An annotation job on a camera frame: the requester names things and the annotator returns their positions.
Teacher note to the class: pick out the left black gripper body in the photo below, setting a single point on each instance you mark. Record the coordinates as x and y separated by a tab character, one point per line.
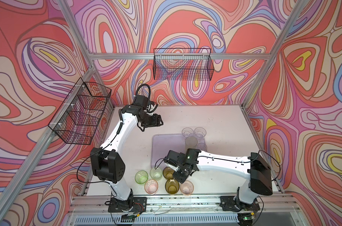
150	120

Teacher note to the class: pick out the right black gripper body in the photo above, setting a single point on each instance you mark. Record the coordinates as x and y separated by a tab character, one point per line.
181	175

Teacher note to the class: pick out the dark olive glass back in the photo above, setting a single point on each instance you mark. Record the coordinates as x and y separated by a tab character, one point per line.
168	173

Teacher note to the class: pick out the dark olive glass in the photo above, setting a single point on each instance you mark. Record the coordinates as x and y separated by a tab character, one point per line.
172	186
168	173

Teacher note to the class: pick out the pale green glass front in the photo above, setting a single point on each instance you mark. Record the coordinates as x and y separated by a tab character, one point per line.
191	142

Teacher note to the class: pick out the small clear glass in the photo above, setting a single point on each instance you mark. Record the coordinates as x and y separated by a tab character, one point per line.
202	146

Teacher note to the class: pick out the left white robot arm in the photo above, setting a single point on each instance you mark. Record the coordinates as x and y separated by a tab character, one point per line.
106	161

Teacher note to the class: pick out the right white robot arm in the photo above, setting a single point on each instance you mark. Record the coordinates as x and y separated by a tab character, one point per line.
253	168

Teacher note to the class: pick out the lavender plastic tray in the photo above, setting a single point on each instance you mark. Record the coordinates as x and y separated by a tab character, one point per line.
163	143

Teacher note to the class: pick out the peach pink glass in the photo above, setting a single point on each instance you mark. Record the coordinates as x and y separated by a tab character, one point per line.
186	188

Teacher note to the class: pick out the dark olive glass front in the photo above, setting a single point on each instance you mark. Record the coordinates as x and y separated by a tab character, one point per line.
172	186

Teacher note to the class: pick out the light green glass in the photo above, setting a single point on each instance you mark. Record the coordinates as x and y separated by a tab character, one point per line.
156	174

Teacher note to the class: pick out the pink glass left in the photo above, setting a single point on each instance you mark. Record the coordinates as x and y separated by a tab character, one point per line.
151	186

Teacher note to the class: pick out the green glass far left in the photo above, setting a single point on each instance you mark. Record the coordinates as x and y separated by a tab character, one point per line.
141	177

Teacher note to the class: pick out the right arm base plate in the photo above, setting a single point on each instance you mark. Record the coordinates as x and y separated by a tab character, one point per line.
231	203

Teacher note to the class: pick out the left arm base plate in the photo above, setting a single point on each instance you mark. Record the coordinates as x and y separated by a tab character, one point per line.
133	205

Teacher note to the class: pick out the black wire basket back wall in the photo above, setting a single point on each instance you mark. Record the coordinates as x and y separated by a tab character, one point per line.
183	64

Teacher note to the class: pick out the black wire basket wall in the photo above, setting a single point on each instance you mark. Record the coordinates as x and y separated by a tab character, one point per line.
80	113
183	64

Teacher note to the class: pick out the black wire basket left wall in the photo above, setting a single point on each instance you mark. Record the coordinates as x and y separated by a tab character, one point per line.
80	113

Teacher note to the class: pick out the aluminium front rail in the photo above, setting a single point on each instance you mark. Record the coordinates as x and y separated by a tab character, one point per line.
173	204

